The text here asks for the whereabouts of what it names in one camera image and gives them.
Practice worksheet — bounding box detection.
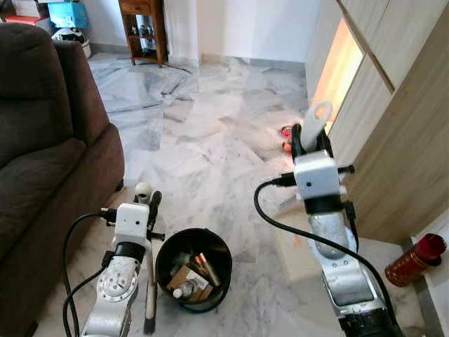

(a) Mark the black round waste bin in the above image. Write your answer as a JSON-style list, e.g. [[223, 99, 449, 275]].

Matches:
[[155, 228, 234, 313]]

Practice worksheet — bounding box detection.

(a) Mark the short black wrist cable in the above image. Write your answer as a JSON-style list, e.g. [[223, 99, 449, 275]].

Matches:
[[342, 201, 361, 252]]

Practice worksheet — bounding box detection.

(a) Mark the brown wooden side shelf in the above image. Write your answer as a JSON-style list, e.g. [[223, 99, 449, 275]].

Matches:
[[118, 0, 169, 68]]

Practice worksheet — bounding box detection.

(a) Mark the clear plastic bottle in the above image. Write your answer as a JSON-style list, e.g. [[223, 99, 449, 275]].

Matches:
[[172, 279, 197, 301]]

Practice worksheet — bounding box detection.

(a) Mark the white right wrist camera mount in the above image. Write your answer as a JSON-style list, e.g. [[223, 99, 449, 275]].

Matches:
[[293, 151, 349, 201]]

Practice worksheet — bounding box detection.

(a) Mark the blue box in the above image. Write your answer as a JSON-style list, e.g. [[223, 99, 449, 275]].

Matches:
[[46, 0, 90, 29]]

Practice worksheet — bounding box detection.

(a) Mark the light wooden tall cabinet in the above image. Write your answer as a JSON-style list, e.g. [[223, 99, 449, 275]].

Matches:
[[305, 0, 449, 245]]

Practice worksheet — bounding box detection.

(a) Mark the flat red box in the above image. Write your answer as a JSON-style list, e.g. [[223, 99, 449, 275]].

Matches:
[[0, 14, 44, 27]]

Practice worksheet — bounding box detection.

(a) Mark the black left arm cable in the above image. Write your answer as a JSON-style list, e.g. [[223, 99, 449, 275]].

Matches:
[[62, 208, 116, 337]]

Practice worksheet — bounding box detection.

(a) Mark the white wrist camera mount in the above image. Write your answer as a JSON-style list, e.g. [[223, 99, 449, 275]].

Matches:
[[293, 151, 349, 201], [112, 204, 150, 248]]

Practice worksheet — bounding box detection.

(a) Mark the dark brown fabric sofa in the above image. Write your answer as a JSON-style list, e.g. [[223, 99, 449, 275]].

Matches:
[[0, 21, 126, 337]]

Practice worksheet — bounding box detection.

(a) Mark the red cylindrical tin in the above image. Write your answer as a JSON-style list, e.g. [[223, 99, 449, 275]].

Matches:
[[384, 234, 448, 287]]

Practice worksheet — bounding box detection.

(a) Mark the brown cardboard box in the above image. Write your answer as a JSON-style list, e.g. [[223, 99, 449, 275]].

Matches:
[[167, 262, 213, 303]]

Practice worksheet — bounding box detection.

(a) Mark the shiny brown packet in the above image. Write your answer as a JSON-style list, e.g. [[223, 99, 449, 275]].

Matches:
[[193, 253, 222, 287]]

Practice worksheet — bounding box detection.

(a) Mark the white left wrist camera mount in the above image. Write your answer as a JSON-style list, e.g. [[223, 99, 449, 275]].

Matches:
[[112, 204, 150, 248]]

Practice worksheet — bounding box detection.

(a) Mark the white round appliance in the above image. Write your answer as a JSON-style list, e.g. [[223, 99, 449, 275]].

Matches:
[[53, 27, 93, 59]]

